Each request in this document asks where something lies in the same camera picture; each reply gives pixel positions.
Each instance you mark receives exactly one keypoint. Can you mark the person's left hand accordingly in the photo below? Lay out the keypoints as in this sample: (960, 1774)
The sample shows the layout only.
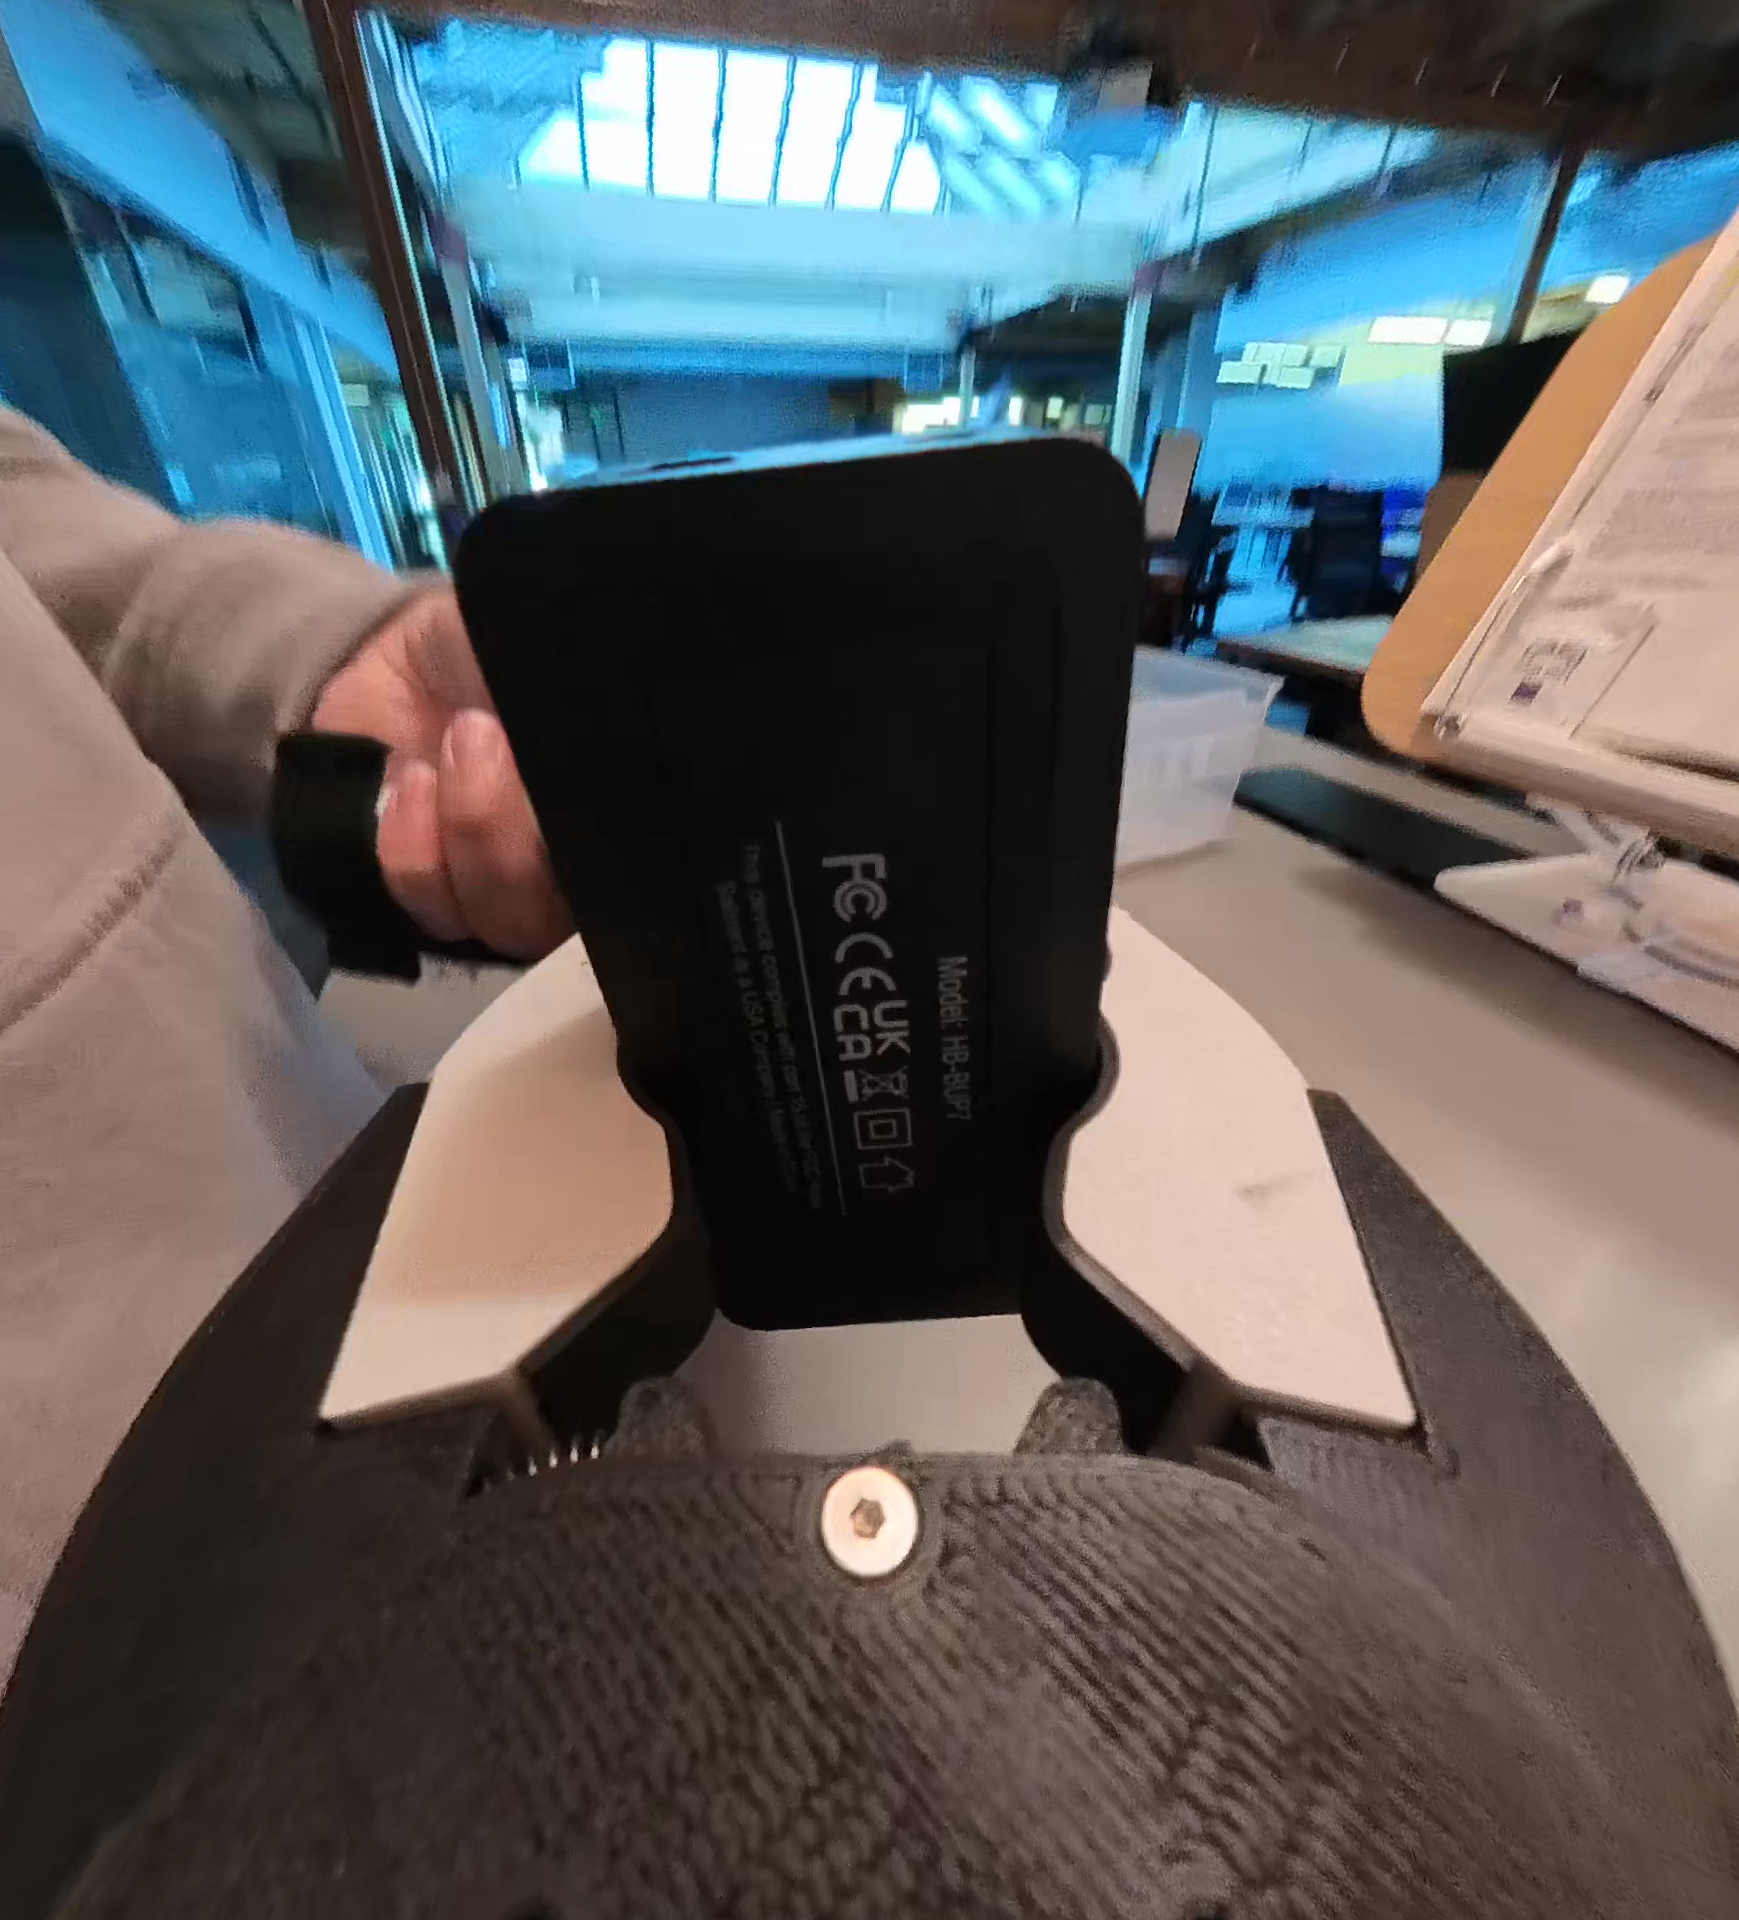
(464, 809)

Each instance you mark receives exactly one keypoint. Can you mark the black desk mat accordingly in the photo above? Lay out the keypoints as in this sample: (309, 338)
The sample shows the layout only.
(1379, 833)

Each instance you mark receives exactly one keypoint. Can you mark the printed paper documents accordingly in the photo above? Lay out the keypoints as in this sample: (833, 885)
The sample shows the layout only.
(1694, 526)

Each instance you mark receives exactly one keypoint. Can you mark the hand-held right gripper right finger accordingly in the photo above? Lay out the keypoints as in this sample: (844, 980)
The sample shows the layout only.
(1229, 1200)

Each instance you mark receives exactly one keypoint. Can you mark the wooden table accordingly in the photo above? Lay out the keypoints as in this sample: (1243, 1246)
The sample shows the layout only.
(1313, 647)

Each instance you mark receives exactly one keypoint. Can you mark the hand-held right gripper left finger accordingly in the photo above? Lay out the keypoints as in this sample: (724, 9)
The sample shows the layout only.
(493, 1200)

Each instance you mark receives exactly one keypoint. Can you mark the white document stand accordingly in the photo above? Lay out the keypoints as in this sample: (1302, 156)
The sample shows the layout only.
(1679, 945)

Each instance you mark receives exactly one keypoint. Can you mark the person's grey hoodie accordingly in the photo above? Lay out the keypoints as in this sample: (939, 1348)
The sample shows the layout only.
(28, 1125)

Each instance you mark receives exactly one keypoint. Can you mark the clear plastic container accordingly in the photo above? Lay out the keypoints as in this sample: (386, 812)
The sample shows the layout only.
(1184, 750)

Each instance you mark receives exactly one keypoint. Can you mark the dark office chair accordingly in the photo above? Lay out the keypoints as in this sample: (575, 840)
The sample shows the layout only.
(1336, 555)

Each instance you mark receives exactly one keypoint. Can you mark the brown backing board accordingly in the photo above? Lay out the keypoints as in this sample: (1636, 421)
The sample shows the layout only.
(1499, 570)

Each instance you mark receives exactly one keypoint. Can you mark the person's left forearm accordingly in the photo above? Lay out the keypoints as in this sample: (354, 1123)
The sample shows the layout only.
(209, 599)

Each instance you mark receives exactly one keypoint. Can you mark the black monitor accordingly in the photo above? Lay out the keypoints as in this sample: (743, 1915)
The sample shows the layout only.
(1508, 406)

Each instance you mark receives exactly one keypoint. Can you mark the black usb hub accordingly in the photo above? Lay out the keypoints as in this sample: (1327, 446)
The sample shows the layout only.
(811, 750)

